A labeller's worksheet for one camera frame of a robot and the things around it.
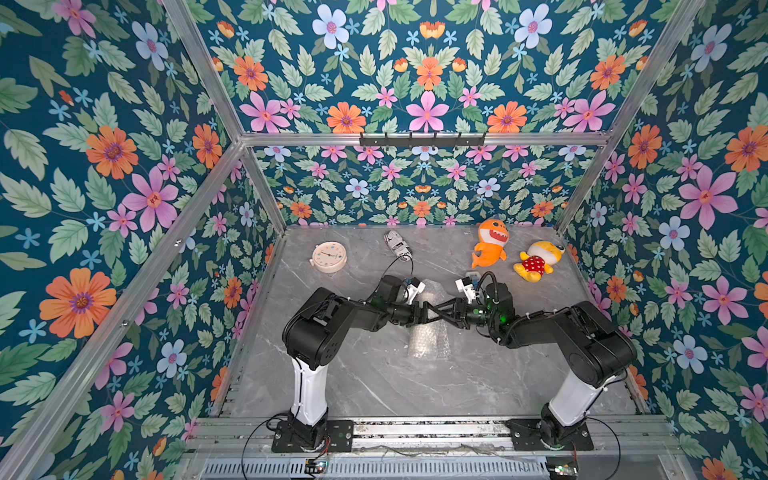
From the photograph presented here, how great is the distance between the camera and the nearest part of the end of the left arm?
2.75ft

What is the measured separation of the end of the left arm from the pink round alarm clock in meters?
0.33

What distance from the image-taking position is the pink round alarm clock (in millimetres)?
1072

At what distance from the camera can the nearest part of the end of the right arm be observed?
75cm
